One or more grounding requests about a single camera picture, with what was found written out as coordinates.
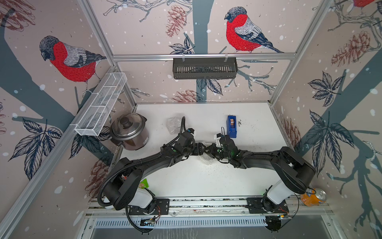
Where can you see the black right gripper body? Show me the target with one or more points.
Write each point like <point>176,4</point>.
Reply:
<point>227,155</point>

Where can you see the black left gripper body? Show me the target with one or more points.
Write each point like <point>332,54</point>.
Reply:
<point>188,152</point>

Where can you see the blue tape dispenser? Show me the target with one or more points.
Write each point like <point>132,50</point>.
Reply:
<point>232,126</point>

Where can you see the bubble wrap sheet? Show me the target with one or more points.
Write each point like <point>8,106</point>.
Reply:
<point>206,159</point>
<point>174,125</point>

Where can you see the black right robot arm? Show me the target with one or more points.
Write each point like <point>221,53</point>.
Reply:
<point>295,172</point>

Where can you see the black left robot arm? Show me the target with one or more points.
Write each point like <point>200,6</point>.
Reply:
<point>120,189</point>

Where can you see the green snack packet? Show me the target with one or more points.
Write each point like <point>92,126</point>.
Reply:
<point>144,184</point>

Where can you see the steel rice cooker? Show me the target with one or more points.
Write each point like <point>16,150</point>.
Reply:
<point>129,131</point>

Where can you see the small circuit board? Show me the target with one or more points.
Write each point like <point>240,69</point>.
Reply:
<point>147,222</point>

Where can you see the orange soda can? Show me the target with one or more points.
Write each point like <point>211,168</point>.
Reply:
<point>314,197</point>

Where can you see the aluminium mounting rail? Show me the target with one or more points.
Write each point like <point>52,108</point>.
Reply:
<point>213,206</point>

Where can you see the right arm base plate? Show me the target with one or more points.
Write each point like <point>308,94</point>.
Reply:
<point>256,205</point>

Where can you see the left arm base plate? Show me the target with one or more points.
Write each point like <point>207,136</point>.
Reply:
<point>159,206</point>

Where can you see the black hanging wire basket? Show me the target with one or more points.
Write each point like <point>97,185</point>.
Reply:
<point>205,68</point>

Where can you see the white mesh wall shelf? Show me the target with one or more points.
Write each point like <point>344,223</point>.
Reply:
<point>97,113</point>

